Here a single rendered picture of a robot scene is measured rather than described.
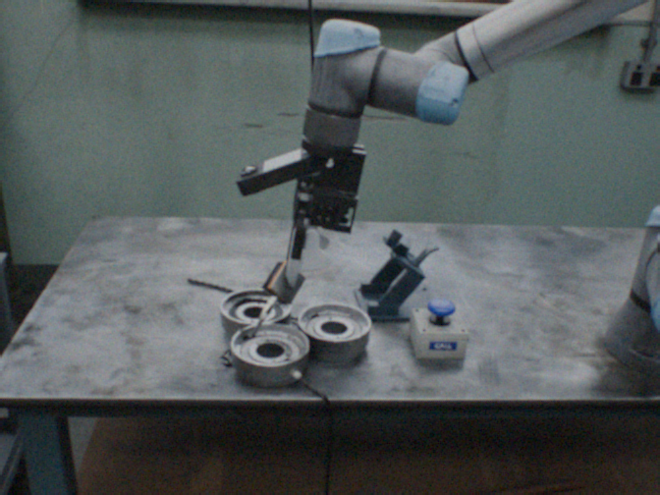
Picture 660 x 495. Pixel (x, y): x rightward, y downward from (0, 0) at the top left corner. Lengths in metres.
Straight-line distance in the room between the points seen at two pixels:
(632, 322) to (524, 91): 1.68
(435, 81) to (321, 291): 0.45
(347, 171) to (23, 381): 0.51
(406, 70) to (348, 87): 0.07
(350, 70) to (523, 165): 1.93
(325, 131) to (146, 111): 1.73
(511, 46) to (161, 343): 0.63
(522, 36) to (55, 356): 0.76
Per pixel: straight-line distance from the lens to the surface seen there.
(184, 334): 1.04
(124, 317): 1.09
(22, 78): 2.66
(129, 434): 1.26
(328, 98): 0.88
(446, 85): 0.85
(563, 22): 0.95
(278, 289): 0.97
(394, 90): 0.86
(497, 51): 0.96
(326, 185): 0.93
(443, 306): 0.99
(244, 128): 2.55
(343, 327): 1.01
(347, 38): 0.86
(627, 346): 1.09
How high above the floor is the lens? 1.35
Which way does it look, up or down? 25 degrees down
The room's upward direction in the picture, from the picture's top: 3 degrees clockwise
